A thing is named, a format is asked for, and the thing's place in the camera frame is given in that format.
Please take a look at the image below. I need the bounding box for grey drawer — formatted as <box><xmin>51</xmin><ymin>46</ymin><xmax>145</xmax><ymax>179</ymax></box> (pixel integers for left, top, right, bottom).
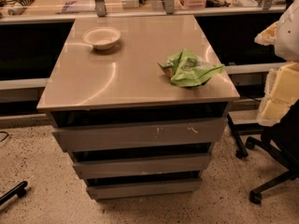
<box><xmin>86</xmin><ymin>178</ymin><xmax>202</xmax><ymax>200</ymax></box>
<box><xmin>73</xmin><ymin>154</ymin><xmax>211</xmax><ymax>179</ymax></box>
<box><xmin>52</xmin><ymin>118</ymin><xmax>226</xmax><ymax>152</ymax></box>

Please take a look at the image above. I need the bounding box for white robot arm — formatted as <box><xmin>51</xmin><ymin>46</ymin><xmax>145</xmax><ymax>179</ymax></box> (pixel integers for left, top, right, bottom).
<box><xmin>254</xmin><ymin>0</ymin><xmax>299</xmax><ymax>127</ymax></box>

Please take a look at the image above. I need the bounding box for grey drawer cabinet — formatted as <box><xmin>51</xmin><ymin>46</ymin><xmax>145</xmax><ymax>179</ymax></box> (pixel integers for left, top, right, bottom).
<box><xmin>37</xmin><ymin>15</ymin><xmax>239</xmax><ymax>187</ymax></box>

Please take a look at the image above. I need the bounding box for green chip bag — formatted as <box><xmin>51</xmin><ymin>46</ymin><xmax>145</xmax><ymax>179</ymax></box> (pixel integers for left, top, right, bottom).
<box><xmin>159</xmin><ymin>49</ymin><xmax>224</xmax><ymax>88</ymax></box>

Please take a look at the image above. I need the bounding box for white paper bowl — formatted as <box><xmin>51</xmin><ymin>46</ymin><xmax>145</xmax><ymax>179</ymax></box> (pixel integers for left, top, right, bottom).
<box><xmin>83</xmin><ymin>27</ymin><xmax>121</xmax><ymax>50</ymax></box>

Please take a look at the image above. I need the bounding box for purple booklet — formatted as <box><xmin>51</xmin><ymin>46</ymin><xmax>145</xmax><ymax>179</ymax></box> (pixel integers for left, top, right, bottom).
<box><xmin>59</xmin><ymin>1</ymin><xmax>95</xmax><ymax>14</ymax></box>

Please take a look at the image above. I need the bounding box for black office chair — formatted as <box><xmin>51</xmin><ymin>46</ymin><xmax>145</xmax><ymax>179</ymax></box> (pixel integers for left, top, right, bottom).
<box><xmin>227</xmin><ymin>101</ymin><xmax>299</xmax><ymax>204</ymax></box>

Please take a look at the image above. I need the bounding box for black chair leg left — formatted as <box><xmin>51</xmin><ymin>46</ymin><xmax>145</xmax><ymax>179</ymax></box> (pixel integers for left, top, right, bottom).
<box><xmin>0</xmin><ymin>181</ymin><xmax>28</xmax><ymax>205</ymax></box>

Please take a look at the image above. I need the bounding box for black coiled tool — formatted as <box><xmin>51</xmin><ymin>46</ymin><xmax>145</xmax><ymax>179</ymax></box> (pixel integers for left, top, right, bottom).
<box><xmin>7</xmin><ymin>0</ymin><xmax>35</xmax><ymax>16</ymax></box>

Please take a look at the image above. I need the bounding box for metal post left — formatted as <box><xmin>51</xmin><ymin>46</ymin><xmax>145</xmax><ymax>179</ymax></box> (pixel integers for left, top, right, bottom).
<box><xmin>94</xmin><ymin>0</ymin><xmax>107</xmax><ymax>17</ymax></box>

